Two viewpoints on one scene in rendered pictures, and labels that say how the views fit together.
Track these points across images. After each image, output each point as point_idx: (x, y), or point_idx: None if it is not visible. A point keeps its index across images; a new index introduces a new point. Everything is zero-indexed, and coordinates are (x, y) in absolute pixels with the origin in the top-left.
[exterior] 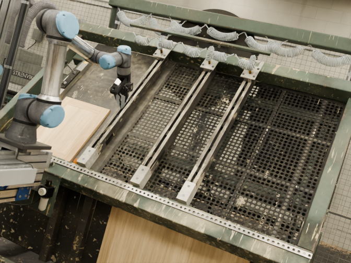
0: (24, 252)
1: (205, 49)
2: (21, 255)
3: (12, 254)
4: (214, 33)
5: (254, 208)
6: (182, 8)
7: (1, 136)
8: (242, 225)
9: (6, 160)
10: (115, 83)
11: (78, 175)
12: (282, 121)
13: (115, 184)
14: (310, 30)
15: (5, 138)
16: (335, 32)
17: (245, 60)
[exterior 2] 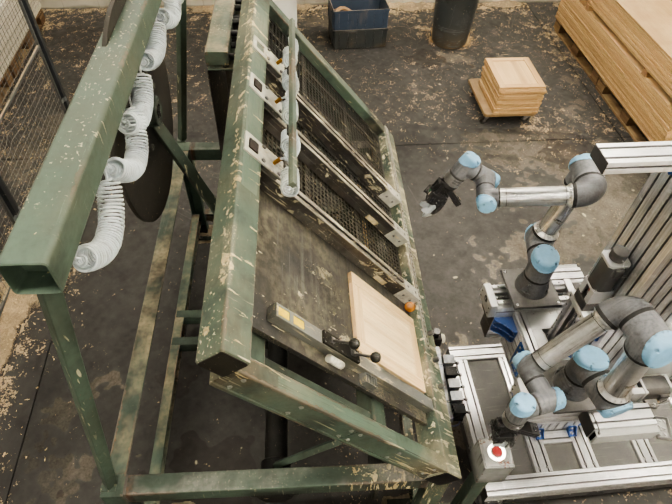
0: (305, 500)
1: (248, 93)
2: (317, 493)
3: (326, 502)
4: (160, 58)
5: (369, 149)
6: (122, 71)
7: (553, 291)
8: None
9: (553, 280)
10: (456, 196)
11: (421, 298)
12: None
13: (412, 257)
14: None
15: (551, 286)
16: None
17: (295, 54)
